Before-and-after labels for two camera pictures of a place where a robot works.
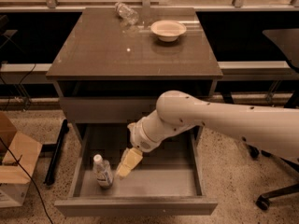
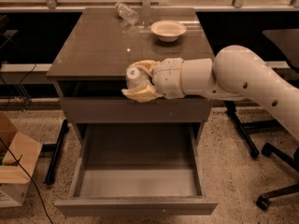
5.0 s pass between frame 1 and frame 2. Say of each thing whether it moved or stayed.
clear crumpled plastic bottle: stayed
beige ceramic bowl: stayed
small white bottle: moved
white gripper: moved
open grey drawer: stayed
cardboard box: stayed
